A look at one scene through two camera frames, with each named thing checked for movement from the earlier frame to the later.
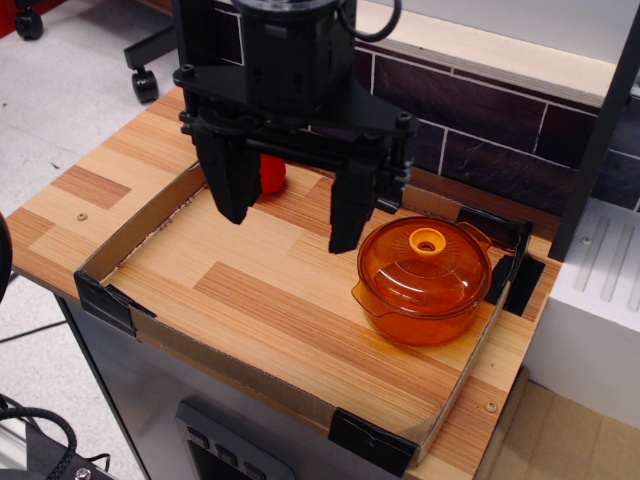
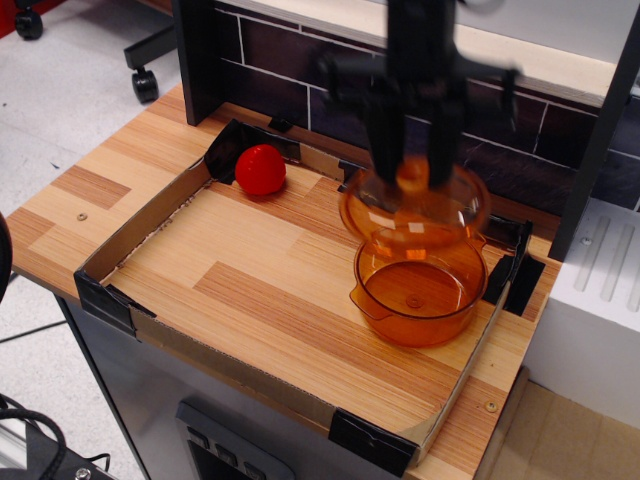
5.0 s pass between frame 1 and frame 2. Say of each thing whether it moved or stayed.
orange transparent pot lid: moved
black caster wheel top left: stayed
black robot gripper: moved
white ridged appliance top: stayed
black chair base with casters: stayed
